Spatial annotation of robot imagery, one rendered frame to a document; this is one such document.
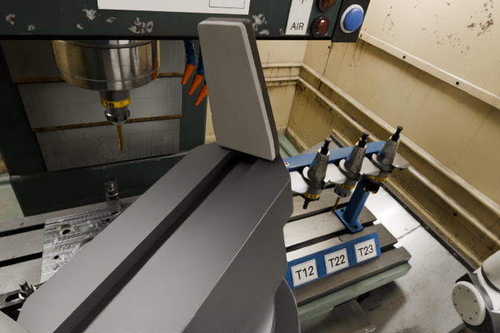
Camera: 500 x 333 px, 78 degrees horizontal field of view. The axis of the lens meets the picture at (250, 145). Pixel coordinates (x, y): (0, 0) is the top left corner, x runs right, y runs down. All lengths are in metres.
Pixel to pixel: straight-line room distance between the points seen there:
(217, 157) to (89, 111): 0.98
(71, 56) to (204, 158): 0.39
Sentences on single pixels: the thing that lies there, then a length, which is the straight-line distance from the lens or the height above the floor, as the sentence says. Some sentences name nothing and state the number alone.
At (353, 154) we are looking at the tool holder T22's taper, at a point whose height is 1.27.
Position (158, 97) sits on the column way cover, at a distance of 1.12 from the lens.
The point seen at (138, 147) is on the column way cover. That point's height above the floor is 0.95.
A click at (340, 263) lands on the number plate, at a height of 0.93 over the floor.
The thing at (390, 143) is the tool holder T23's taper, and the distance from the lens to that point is 0.86.
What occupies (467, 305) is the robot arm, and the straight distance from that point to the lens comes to 0.81.
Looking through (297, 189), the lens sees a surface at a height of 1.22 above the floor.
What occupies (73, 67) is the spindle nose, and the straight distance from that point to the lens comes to 0.53.
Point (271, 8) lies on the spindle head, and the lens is 0.40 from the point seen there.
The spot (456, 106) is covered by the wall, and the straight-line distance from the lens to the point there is 1.21.
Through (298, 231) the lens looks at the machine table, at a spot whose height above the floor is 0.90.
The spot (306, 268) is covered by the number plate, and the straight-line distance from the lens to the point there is 0.92.
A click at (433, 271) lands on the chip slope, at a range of 1.30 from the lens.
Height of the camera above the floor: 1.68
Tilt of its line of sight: 35 degrees down
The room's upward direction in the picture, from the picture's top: 10 degrees clockwise
